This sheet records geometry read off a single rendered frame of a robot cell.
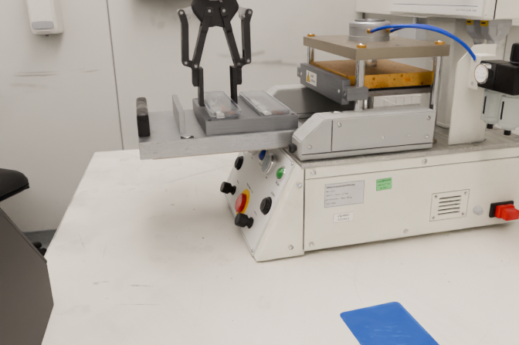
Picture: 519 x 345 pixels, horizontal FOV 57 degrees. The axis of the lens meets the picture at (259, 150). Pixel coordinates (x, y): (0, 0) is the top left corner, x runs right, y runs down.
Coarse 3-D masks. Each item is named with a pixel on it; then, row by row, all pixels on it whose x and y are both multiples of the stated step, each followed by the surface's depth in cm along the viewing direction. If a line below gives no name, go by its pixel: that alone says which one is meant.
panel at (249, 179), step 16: (256, 160) 100; (288, 160) 85; (240, 176) 106; (256, 176) 96; (272, 176) 89; (288, 176) 83; (240, 192) 102; (256, 192) 94; (272, 192) 87; (256, 208) 91; (272, 208) 84; (256, 224) 88; (256, 240) 86
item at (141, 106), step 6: (138, 102) 90; (144, 102) 90; (138, 108) 85; (144, 108) 85; (138, 114) 81; (144, 114) 81; (138, 120) 81; (144, 120) 81; (138, 126) 81; (144, 126) 81; (138, 132) 81; (144, 132) 82
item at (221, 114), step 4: (232, 100) 90; (204, 104) 89; (236, 104) 87; (208, 108) 84; (240, 108) 84; (208, 112) 84; (212, 112) 82; (216, 112) 82; (220, 112) 82; (224, 112) 82; (228, 112) 82; (232, 112) 83; (236, 112) 83; (240, 112) 83; (212, 116) 82; (216, 116) 82; (220, 116) 82; (224, 116) 82; (228, 116) 83; (232, 116) 84
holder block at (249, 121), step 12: (204, 108) 91; (204, 120) 83; (216, 120) 82; (228, 120) 82; (240, 120) 83; (252, 120) 83; (264, 120) 84; (276, 120) 84; (288, 120) 85; (216, 132) 82; (228, 132) 83; (240, 132) 83
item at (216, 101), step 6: (204, 96) 94; (210, 96) 94; (216, 96) 94; (222, 96) 94; (228, 96) 94; (204, 102) 89; (210, 102) 89; (216, 102) 89; (222, 102) 89; (228, 102) 89; (210, 108) 84; (216, 108) 84; (222, 108) 84; (228, 108) 84; (234, 108) 84
